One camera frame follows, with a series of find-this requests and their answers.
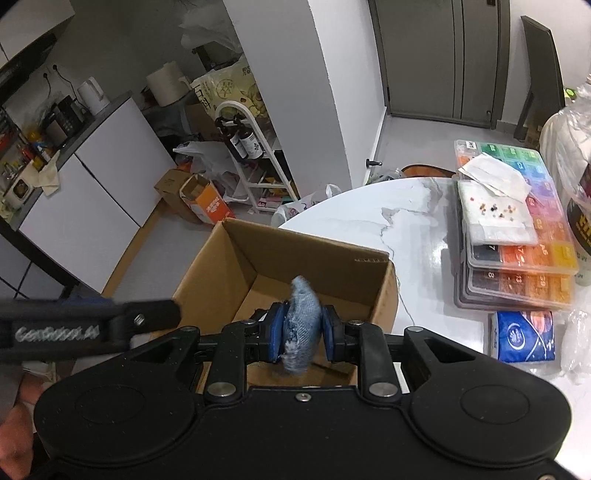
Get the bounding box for black countertop appliance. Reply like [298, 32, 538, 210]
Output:
[43, 95, 87, 145]

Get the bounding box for dark glass bottle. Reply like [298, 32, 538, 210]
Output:
[216, 116, 247, 163]
[233, 114, 266, 160]

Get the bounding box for white folded paper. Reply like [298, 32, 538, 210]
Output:
[457, 154, 533, 202]

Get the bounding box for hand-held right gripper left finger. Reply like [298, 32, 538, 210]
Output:
[129, 302, 290, 403]

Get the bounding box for white rolling rack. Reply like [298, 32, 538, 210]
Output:
[214, 100, 299, 214]

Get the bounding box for cream cloth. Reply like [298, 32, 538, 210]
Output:
[20, 150, 62, 198]

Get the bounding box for white plastic bag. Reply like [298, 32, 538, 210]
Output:
[172, 140, 237, 180]

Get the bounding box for black leaning panel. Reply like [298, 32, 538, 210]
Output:
[513, 16, 567, 142]

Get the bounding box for yellow printed rice bag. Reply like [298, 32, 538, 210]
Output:
[191, 56, 269, 117]

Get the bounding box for white bead pegboard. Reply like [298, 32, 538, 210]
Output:
[457, 179, 539, 246]

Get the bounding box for plastic-wrapped paper cup stack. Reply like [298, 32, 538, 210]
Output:
[560, 74, 591, 278]

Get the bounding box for cream round appliance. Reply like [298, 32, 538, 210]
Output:
[146, 60, 192, 108]

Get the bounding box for blue denim cloth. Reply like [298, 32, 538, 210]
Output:
[278, 275, 323, 375]

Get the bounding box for pile of translucent bags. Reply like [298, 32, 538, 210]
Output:
[177, 0, 242, 52]

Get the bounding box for colourful bead storage case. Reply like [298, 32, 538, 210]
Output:
[454, 138, 579, 278]

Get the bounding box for small brown cardboard box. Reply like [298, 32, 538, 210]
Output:
[153, 168, 195, 219]

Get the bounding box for brown chair back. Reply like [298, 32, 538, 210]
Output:
[399, 163, 458, 179]

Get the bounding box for clear plastic bag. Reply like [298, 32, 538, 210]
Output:
[560, 308, 591, 385]

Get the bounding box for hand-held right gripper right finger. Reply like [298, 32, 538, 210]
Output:
[321, 305, 482, 400]

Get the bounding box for person's left hand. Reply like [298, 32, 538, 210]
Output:
[0, 382, 43, 470]

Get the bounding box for grey bead storage case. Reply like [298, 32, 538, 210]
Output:
[454, 258, 576, 311]

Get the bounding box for white floor cabinet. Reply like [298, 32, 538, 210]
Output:
[0, 92, 179, 298]

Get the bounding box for blue tissue packet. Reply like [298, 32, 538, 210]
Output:
[488, 309, 556, 362]

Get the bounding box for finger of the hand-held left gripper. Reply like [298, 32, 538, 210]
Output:
[107, 299, 182, 347]

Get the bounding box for dark grey door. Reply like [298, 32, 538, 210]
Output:
[368, 0, 511, 131]

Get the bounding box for white electric kettle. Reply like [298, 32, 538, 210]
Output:
[76, 77, 111, 116]

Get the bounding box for red-printed plastic bag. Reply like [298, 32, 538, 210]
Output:
[270, 184, 343, 230]

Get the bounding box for orange cardboard box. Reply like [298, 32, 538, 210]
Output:
[178, 174, 235, 226]

